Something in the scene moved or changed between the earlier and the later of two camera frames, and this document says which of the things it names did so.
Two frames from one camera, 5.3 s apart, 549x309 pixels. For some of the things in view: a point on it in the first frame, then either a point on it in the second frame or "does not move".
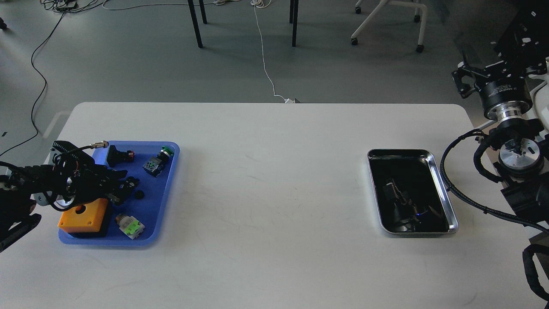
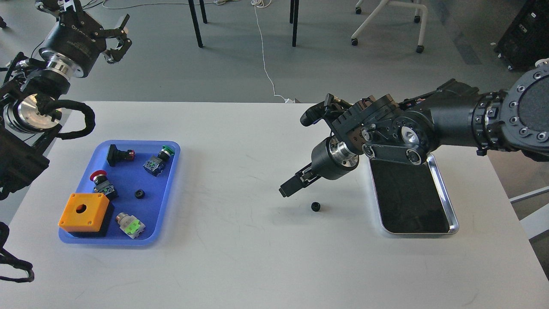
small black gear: [139, 194] does not move
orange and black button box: [89, 219] does not move
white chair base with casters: [420, 47] does not move
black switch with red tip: [113, 156] does not move
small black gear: [132, 183] → [315, 206]
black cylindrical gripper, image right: [524, 46] → [330, 160]
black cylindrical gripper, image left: [80, 180] → [77, 41]
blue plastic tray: [134, 220] does not move
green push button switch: [155, 166] does not move
